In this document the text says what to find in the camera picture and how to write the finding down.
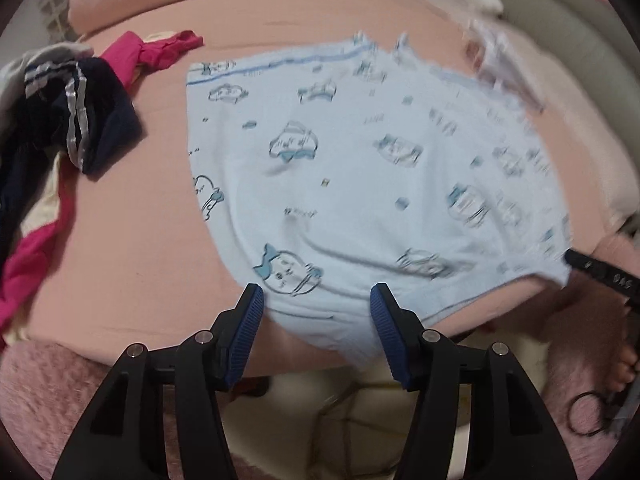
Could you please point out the person's foot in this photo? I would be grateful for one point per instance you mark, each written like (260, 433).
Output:
(622, 367)

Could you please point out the pink bed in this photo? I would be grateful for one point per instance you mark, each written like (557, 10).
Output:
(125, 210)

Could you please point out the magenta garment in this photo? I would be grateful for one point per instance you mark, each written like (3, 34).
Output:
(160, 52)
(30, 265)

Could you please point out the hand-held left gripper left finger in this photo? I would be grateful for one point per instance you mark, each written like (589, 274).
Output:
(247, 330)

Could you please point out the grey padded headboard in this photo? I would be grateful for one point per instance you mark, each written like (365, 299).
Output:
(590, 55)

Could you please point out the cream garment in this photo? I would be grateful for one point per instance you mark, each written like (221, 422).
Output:
(42, 210)

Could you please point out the grey white garment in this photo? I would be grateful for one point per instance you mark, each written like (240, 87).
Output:
(30, 67)

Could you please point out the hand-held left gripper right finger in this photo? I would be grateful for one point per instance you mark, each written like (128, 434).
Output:
(382, 330)

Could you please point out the navy white-striped garment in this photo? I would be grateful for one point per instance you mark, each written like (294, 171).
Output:
(100, 125)

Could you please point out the person's pink fuzzy pants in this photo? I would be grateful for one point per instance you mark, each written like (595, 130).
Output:
(50, 400)

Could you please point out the light blue cartoon-print pajama garment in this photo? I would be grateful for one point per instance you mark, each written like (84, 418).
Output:
(350, 185)

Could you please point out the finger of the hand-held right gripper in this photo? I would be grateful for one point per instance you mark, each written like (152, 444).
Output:
(590, 263)

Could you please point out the white folded cloth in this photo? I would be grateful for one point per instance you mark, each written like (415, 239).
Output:
(500, 65)

